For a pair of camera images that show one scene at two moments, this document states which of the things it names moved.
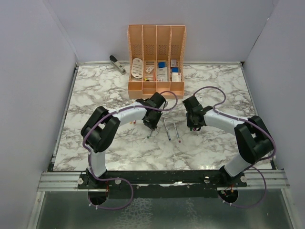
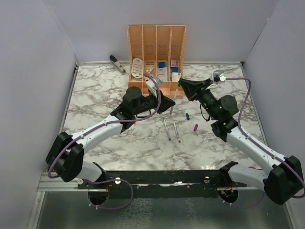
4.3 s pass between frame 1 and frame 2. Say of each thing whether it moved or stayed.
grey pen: stayed
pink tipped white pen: stayed
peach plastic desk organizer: stayed
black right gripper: moved
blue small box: stayed
